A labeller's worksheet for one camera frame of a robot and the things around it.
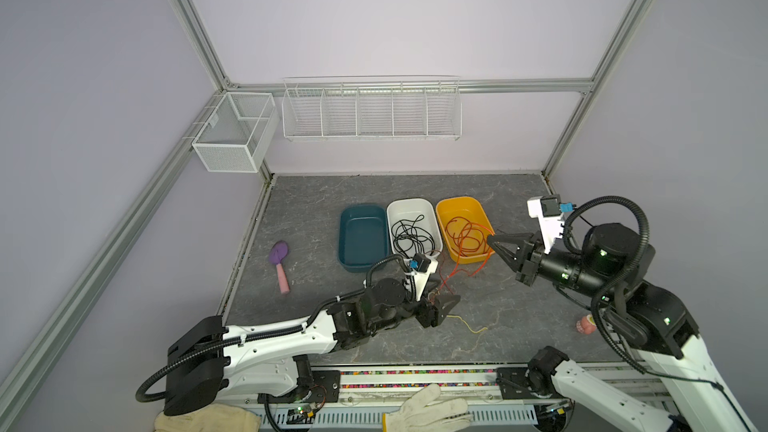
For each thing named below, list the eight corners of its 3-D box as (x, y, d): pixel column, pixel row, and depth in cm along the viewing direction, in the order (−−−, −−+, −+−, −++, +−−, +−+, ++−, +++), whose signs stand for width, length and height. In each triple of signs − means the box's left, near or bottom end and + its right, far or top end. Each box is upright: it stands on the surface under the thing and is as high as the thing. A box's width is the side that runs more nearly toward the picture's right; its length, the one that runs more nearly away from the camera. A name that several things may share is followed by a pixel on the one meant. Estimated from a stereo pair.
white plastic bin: (386, 260, 99) (385, 249, 94) (387, 210, 113) (386, 198, 107) (440, 259, 99) (442, 249, 94) (435, 209, 113) (436, 198, 107)
